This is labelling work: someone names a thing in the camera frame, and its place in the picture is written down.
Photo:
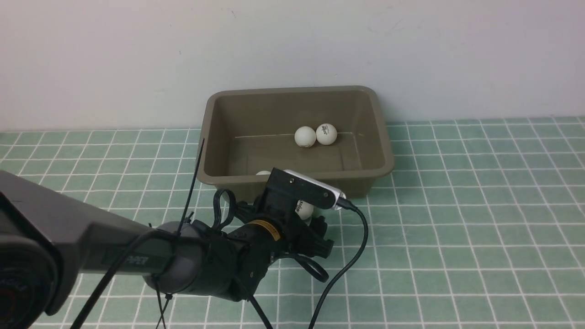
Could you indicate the olive green plastic bin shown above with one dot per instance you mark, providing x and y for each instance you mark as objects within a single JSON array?
[{"x": 246, "y": 131}]

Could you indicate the black robot arm image left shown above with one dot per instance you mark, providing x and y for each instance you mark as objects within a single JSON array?
[{"x": 48, "y": 239}]

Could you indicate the black camera cable image left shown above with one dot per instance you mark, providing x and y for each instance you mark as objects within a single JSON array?
[{"x": 347, "y": 265}]

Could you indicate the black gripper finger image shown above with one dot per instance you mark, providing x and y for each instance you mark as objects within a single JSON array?
[
  {"x": 315, "y": 246},
  {"x": 318, "y": 225}
]

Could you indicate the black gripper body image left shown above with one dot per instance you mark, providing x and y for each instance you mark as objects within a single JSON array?
[{"x": 267, "y": 236}]

